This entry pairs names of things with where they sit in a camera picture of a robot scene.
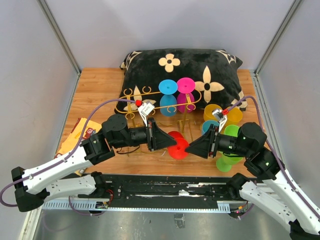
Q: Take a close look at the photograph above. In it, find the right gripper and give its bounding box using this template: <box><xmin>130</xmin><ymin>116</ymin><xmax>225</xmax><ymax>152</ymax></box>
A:
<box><xmin>184</xmin><ymin>123</ymin><xmax>251</xmax><ymax>158</ymax></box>

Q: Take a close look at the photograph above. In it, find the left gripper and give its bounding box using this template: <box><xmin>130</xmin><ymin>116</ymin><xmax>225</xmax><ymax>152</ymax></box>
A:
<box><xmin>113</xmin><ymin>117</ymin><xmax>178</xmax><ymax>152</ymax></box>

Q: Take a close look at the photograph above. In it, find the red wine glass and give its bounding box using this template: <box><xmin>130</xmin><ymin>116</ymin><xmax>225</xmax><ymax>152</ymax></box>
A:
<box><xmin>167</xmin><ymin>131</ymin><xmax>189</xmax><ymax>160</ymax></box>

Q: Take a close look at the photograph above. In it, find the blue wine glass front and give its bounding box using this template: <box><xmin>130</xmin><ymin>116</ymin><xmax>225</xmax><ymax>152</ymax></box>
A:
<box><xmin>200</xmin><ymin>120</ymin><xmax>220</xmax><ymax>135</ymax></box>

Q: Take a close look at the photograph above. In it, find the blue wine glass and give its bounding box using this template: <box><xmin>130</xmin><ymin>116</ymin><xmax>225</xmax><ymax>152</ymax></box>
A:
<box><xmin>158</xmin><ymin>79</ymin><xmax>178</xmax><ymax>117</ymax></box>
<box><xmin>200</xmin><ymin>120</ymin><xmax>220</xmax><ymax>135</ymax></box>

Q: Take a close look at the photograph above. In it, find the green wine glass back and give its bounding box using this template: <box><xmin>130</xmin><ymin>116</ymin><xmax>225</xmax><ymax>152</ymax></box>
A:
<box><xmin>216</xmin><ymin>152</ymin><xmax>244</xmax><ymax>173</ymax></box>

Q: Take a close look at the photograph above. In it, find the green wine glass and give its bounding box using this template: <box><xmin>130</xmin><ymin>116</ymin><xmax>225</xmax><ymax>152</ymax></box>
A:
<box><xmin>223</xmin><ymin>124</ymin><xmax>240</xmax><ymax>137</ymax></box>
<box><xmin>216</xmin><ymin>152</ymin><xmax>244</xmax><ymax>173</ymax></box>

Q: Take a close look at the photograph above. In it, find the yellow wine glass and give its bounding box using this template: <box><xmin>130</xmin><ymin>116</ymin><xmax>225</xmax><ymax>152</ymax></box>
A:
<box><xmin>203</xmin><ymin>104</ymin><xmax>222</xmax><ymax>122</ymax></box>
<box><xmin>225</xmin><ymin>107</ymin><xmax>243</xmax><ymax>126</ymax></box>

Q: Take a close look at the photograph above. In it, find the green wine glass front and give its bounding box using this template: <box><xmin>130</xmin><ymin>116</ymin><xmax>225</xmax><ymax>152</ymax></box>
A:
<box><xmin>223</xmin><ymin>124</ymin><xmax>240</xmax><ymax>137</ymax></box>

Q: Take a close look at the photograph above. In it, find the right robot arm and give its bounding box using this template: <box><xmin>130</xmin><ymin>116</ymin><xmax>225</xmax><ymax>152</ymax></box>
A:
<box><xmin>185</xmin><ymin>122</ymin><xmax>320</xmax><ymax>240</ymax></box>

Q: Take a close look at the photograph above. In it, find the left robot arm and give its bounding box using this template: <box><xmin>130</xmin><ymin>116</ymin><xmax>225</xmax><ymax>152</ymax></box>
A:
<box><xmin>11</xmin><ymin>114</ymin><xmax>177</xmax><ymax>212</ymax></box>

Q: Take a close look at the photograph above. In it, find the blue wine glass back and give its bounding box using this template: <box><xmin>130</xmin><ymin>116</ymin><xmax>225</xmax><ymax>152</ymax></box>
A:
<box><xmin>158</xmin><ymin>79</ymin><xmax>178</xmax><ymax>117</ymax></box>

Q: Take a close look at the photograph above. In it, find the magenta wine glass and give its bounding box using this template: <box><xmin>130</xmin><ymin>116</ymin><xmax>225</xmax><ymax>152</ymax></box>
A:
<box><xmin>176</xmin><ymin>77</ymin><xmax>196</xmax><ymax>113</ymax></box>

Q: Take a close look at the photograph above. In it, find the yellow truck print cloth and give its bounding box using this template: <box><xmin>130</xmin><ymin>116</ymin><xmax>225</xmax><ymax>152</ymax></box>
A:
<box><xmin>54</xmin><ymin>117</ymin><xmax>103</xmax><ymax>175</ymax></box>

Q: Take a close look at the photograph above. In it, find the black floral pillow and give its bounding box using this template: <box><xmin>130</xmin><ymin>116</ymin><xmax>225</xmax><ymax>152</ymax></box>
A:
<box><xmin>119</xmin><ymin>48</ymin><xmax>245</xmax><ymax>109</ymax></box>

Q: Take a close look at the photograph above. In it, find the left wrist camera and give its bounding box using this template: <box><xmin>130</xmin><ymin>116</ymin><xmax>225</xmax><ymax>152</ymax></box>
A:
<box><xmin>138</xmin><ymin>102</ymin><xmax>155</xmax><ymax>127</ymax></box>

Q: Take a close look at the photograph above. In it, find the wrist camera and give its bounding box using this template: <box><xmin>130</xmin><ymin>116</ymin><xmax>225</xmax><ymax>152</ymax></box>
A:
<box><xmin>138</xmin><ymin>102</ymin><xmax>155</xmax><ymax>127</ymax></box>
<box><xmin>211</xmin><ymin>108</ymin><xmax>228</xmax><ymax>132</ymax></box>

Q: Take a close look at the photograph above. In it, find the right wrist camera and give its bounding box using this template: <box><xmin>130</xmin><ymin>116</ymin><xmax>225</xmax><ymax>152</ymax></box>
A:
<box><xmin>211</xmin><ymin>108</ymin><xmax>228</xmax><ymax>132</ymax></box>

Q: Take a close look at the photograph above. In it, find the gold wire glass rack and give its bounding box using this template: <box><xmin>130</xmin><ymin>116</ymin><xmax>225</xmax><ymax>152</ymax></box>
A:
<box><xmin>114</xmin><ymin>86</ymin><xmax>200</xmax><ymax>127</ymax></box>

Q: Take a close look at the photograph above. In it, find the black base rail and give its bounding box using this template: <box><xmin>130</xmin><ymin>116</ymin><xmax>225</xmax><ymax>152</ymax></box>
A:
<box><xmin>76</xmin><ymin>172</ymin><xmax>249</xmax><ymax>211</ymax></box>

